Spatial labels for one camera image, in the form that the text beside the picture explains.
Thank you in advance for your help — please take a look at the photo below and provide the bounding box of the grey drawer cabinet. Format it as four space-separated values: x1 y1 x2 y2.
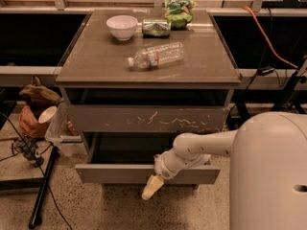
56 10 241 184

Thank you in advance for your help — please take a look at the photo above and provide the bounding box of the black table leg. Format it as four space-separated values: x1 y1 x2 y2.
28 147 59 230

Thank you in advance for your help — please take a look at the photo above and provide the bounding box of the black floor cable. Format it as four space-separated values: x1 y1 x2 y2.
0 111 74 230

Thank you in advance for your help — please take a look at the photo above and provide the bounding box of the orange cable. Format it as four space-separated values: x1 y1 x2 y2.
242 5 298 70

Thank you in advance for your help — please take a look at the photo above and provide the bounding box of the green chip bag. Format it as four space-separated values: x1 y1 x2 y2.
164 0 198 30

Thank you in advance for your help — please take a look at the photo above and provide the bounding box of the green soda can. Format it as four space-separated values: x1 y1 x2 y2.
142 19 171 37

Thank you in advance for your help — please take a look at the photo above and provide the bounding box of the grey top drawer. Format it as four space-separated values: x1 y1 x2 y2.
68 104 229 133

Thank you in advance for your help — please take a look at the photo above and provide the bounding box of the grey drawer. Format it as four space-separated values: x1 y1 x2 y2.
68 104 229 133
74 131 222 186

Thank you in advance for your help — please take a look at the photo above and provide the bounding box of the white bowl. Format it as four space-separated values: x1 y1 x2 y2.
106 15 138 41

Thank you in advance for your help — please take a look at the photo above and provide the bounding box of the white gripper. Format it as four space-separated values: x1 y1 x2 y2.
142 149 210 200

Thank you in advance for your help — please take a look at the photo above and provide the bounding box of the white cup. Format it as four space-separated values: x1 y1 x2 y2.
38 106 58 124

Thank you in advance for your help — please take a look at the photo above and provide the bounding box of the small grey device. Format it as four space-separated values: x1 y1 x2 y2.
12 136 44 168

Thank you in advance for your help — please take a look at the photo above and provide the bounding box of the orange cloth bag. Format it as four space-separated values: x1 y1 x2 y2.
18 105 49 139

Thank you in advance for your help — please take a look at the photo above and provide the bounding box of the clear plastic bin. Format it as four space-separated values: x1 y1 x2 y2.
45 103 86 156

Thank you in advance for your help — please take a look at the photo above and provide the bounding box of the black power adapter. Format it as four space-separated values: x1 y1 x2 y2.
257 66 274 76

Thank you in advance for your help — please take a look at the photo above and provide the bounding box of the clear plastic water bottle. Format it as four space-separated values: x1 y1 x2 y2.
128 42 184 70

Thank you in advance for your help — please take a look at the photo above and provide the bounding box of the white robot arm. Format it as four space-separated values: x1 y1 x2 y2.
142 112 307 230

